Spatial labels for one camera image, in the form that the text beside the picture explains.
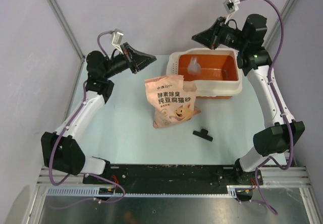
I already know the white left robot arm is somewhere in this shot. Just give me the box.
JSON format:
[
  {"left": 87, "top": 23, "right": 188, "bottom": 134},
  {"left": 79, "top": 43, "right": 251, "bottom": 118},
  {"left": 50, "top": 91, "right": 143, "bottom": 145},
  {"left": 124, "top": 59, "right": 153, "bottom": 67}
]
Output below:
[{"left": 41, "top": 42, "right": 156, "bottom": 184}]

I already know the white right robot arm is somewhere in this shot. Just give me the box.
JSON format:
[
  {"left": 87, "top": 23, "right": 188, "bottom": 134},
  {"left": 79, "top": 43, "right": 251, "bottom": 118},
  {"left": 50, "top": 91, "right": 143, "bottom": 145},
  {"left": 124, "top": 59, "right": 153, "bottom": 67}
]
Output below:
[{"left": 192, "top": 14, "right": 305, "bottom": 184}]

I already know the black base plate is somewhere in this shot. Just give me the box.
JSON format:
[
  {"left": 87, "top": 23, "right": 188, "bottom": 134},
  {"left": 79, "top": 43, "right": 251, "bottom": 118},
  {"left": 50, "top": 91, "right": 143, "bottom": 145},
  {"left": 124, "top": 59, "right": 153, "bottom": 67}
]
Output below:
[{"left": 83, "top": 164, "right": 263, "bottom": 200}]

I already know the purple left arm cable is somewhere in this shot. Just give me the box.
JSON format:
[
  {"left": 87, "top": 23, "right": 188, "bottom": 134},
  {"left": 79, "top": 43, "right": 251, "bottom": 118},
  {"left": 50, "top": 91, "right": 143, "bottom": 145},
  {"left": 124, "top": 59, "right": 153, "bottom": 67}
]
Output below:
[{"left": 49, "top": 31, "right": 127, "bottom": 205}]

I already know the left aluminium corner post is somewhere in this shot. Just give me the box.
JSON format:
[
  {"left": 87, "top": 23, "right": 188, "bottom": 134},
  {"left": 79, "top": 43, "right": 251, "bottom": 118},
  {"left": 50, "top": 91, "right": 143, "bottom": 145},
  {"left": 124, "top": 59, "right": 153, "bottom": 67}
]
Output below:
[{"left": 37, "top": 0, "right": 86, "bottom": 58}]

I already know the pink cat litter bag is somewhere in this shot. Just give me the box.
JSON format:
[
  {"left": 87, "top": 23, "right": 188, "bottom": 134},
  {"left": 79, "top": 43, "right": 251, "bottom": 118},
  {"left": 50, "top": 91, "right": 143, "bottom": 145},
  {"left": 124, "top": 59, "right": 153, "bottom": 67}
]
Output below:
[{"left": 145, "top": 75, "right": 201, "bottom": 129}]

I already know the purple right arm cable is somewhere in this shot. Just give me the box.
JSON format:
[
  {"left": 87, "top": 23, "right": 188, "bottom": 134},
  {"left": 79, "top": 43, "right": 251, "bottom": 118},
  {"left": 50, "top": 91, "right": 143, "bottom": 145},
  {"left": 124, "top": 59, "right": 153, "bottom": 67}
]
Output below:
[{"left": 238, "top": 0, "right": 295, "bottom": 216}]

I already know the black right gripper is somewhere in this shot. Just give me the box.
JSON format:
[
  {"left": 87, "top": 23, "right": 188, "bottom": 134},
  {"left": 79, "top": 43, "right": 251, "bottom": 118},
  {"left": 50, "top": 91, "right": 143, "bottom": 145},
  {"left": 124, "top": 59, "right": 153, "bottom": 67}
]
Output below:
[{"left": 191, "top": 17, "right": 247, "bottom": 51}]

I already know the black bag clip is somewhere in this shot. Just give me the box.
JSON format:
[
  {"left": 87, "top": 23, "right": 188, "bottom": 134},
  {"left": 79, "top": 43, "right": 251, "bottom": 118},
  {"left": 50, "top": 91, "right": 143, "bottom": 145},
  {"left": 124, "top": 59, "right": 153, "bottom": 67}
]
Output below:
[{"left": 192, "top": 128, "right": 213, "bottom": 142}]

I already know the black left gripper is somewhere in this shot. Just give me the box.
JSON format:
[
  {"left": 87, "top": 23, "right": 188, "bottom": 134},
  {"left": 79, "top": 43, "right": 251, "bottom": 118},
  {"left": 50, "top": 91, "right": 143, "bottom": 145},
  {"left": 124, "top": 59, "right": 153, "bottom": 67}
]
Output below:
[{"left": 103, "top": 42, "right": 156, "bottom": 79}]

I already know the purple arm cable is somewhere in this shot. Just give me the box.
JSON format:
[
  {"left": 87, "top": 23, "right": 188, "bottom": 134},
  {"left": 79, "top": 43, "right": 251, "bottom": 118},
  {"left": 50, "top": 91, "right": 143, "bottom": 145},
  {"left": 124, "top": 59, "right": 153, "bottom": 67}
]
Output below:
[
  {"left": 238, "top": 0, "right": 295, "bottom": 216},
  {"left": 49, "top": 31, "right": 127, "bottom": 205}
]

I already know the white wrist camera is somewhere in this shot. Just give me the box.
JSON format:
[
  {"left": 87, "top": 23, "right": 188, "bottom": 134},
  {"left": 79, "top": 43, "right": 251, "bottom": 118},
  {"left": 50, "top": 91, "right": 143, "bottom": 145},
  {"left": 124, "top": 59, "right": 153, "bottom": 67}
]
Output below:
[
  {"left": 111, "top": 29, "right": 124, "bottom": 54},
  {"left": 223, "top": 0, "right": 240, "bottom": 24}
]

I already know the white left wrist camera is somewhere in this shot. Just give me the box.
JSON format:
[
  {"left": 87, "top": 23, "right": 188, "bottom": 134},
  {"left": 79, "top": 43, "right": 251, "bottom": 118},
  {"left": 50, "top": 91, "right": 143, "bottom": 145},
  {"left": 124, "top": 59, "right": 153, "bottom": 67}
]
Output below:
[{"left": 111, "top": 29, "right": 124, "bottom": 54}]

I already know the white and orange litter box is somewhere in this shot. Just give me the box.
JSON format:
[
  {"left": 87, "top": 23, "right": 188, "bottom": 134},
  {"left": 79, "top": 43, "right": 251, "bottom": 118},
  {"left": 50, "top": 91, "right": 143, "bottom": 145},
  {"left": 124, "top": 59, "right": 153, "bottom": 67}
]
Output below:
[{"left": 166, "top": 48, "right": 243, "bottom": 99}]

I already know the clear plastic litter scoop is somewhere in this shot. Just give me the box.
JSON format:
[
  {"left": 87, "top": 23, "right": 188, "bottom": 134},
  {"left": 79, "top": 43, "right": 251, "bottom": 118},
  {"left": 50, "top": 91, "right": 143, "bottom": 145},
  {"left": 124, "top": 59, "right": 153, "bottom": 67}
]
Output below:
[{"left": 187, "top": 57, "right": 201, "bottom": 75}]

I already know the aluminium corner post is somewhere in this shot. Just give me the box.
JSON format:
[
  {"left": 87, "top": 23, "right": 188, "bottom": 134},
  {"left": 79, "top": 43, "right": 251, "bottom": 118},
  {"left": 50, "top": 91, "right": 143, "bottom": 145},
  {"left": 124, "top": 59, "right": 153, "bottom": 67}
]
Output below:
[
  {"left": 37, "top": 0, "right": 86, "bottom": 58},
  {"left": 258, "top": 0, "right": 310, "bottom": 60}
]

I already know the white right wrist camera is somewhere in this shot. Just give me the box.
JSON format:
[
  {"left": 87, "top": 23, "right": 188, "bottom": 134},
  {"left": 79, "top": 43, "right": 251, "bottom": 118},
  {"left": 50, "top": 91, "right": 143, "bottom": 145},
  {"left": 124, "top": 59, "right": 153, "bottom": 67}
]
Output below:
[{"left": 223, "top": 0, "right": 240, "bottom": 24}]

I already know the right aluminium corner post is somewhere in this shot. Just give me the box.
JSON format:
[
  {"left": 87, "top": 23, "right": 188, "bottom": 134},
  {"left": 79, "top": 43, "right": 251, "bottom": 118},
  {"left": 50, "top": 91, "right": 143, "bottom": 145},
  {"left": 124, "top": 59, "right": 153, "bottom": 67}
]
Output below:
[{"left": 258, "top": 0, "right": 310, "bottom": 60}]

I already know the aluminium frame rail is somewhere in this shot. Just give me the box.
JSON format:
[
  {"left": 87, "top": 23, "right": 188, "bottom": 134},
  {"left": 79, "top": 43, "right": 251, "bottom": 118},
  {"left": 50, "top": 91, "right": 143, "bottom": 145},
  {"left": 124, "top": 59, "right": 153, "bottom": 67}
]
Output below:
[{"left": 36, "top": 167, "right": 311, "bottom": 198}]

